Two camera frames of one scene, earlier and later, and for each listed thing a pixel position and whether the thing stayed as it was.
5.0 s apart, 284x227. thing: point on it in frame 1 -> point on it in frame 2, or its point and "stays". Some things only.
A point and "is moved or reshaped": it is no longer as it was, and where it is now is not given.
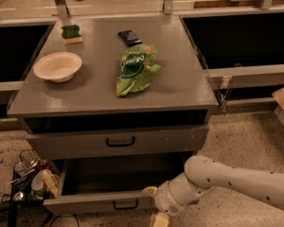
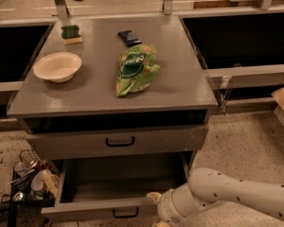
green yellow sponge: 71,34 stays
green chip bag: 136,69 stays
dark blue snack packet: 129,37 stays
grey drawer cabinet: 114,87 stays
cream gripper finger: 150,190 -> 155,196
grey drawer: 112,185 is moved or reshaped
